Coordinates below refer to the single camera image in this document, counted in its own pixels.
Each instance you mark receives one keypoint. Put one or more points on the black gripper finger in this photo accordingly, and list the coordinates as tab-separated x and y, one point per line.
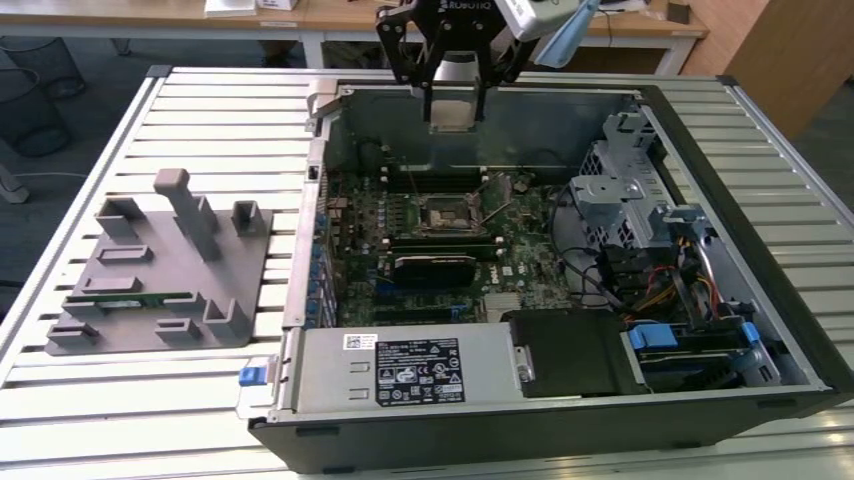
524	62
390	45

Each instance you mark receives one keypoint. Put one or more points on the silver green CPU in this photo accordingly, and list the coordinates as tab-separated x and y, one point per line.
456	115

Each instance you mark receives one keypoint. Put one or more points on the thin metal locking lever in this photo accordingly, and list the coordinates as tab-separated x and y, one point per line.
416	184

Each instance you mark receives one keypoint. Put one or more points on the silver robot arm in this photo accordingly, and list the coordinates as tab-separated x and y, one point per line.
566	40

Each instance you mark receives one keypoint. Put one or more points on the CPU socket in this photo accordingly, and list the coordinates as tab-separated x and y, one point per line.
444	212

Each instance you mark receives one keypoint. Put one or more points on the white box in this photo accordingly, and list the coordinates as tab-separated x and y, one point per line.
230	7

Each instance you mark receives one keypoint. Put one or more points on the small black box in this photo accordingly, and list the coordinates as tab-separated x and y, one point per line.
680	14

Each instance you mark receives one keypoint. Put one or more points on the black RAM slot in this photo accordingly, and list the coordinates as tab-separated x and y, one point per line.
401	171
441	255
441	243
441	237
401	177
401	182
441	249

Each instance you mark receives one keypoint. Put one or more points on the silver metal drive cage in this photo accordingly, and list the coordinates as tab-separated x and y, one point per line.
604	192

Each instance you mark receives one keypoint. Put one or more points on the wooden cabinet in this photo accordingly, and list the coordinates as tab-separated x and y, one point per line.
788	60

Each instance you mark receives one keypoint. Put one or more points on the green motherboard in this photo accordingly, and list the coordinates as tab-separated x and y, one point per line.
534	260

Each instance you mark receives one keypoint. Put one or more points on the blue card retention clip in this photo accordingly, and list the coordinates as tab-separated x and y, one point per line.
313	288
310	314
314	246
315	266

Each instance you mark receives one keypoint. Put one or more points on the black graphics card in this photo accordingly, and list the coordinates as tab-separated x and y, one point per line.
434	274

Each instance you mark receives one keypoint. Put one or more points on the wooden desk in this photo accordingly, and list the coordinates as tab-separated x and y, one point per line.
81	22

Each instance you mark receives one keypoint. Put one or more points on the silver chipset heatsink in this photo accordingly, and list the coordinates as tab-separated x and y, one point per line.
504	306

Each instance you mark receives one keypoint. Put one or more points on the grey parts rack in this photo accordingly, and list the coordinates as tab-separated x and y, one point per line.
234	270

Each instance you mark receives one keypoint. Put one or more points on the black mesh waste bin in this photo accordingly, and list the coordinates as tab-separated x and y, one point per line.
34	115
47	60

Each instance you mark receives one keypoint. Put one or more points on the black expansion slot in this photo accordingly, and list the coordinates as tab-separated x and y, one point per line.
414	315

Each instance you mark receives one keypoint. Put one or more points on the blue disk carrier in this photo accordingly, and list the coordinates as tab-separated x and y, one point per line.
650	337

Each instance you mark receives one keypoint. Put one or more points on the green RAM stick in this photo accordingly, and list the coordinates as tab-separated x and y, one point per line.
161	298

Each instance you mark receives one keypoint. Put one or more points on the white stand foot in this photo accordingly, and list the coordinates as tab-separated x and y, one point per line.
14	185

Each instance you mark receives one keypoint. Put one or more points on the silver power supply unit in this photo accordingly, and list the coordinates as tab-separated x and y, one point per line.
321	372

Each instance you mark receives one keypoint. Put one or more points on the blue case latch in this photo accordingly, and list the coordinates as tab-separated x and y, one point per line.
250	376

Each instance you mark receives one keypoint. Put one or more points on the black open PC case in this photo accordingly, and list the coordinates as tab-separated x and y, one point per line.
468	445

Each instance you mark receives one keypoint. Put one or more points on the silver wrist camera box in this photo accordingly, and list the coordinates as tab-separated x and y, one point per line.
541	20

